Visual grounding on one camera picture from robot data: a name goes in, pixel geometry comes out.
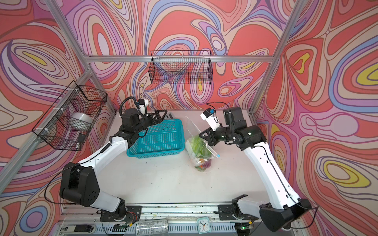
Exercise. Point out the back black wire basket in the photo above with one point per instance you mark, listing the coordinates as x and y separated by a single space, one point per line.
181 67

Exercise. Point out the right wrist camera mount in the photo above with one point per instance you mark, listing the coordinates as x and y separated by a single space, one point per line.
210 117

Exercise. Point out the green lettuce leaf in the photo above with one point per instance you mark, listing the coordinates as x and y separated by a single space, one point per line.
199 148

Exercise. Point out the teal plastic basket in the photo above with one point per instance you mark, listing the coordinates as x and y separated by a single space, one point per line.
166 138

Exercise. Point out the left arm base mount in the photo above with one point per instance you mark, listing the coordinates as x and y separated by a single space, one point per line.
123 213

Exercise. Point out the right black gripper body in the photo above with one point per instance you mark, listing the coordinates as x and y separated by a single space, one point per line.
221 133

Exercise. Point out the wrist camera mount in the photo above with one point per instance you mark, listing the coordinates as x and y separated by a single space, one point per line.
210 117
142 106

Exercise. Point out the clear zip top bag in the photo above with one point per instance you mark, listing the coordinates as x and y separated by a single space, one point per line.
191 130

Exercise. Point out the left black wire basket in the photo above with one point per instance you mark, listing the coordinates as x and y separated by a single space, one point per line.
56 131

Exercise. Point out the black wire basket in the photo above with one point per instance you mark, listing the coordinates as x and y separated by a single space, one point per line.
56 131
181 67

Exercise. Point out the silver tape roll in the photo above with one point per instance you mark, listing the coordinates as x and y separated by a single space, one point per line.
80 121

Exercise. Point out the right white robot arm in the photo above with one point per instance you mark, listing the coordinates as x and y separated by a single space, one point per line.
283 205

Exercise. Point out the purple red onion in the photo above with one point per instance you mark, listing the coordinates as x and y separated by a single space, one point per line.
206 165

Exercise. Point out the small teal alarm clock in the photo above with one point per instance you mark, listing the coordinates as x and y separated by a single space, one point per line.
203 225

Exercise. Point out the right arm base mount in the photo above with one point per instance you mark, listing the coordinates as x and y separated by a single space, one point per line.
232 211

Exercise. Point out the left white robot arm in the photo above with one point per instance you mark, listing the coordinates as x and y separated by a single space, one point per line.
79 183

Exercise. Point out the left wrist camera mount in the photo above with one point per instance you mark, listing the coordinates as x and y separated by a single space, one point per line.
142 106

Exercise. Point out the silver drink can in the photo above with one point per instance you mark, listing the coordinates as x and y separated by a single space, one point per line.
152 227

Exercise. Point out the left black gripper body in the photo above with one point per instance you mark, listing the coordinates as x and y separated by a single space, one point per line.
144 123

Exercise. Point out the striped booklet behind basket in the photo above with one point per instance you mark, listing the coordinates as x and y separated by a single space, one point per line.
170 116

